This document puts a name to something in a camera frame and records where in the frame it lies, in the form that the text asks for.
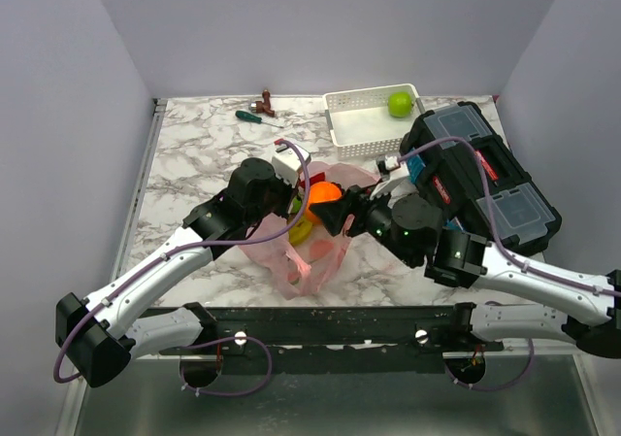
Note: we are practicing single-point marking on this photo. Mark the aluminium frame rail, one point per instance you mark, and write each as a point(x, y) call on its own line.
point(138, 194)

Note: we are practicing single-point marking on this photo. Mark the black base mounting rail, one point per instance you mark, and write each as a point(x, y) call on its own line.
point(337, 340)

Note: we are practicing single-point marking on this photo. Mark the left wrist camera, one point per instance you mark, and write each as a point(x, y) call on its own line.
point(287, 164)

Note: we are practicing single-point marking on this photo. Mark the green fruit with black trim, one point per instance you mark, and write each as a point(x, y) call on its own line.
point(296, 206)

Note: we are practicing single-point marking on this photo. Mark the yellow fake lemon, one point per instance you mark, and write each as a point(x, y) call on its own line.
point(300, 232)

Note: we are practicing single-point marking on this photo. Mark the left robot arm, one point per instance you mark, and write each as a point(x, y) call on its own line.
point(101, 334)

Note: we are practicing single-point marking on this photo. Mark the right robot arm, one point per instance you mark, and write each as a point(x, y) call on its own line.
point(562, 305)

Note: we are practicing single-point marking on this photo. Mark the green handled screwdriver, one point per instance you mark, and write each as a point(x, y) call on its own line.
point(251, 118)

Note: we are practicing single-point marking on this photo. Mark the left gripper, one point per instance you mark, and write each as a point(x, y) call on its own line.
point(290, 193)

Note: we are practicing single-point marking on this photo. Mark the pink plastic bag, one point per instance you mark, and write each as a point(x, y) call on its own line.
point(303, 270)

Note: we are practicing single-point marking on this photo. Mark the brown metal faucet valve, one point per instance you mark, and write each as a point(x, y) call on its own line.
point(263, 105)

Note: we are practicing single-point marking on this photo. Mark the black plastic toolbox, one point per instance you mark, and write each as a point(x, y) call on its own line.
point(478, 180)

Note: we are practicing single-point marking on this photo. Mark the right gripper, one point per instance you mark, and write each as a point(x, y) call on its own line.
point(356, 202)

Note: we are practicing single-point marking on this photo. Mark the orange fake orange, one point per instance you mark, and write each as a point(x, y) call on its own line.
point(321, 192)

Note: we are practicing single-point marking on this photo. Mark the green fake apple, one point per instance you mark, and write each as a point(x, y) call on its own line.
point(399, 104)

